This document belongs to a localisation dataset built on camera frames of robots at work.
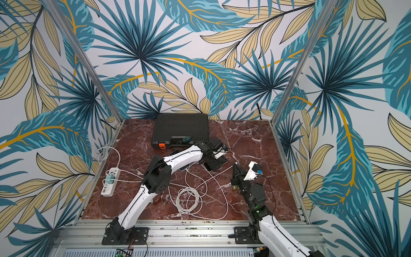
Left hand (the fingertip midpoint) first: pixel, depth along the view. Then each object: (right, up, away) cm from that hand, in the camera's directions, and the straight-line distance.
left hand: (213, 163), depth 97 cm
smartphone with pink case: (-24, +7, +6) cm, 26 cm away
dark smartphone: (+1, +1, -9) cm, 9 cm away
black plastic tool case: (-22, +21, +6) cm, 31 cm away
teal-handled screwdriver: (-16, +15, 0) cm, 22 cm away
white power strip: (-56, -11, -13) cm, 59 cm away
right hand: (+5, +2, -20) cm, 21 cm away
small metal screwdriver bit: (-24, -15, -16) cm, 33 cm away
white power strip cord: (-61, +9, +1) cm, 61 cm away
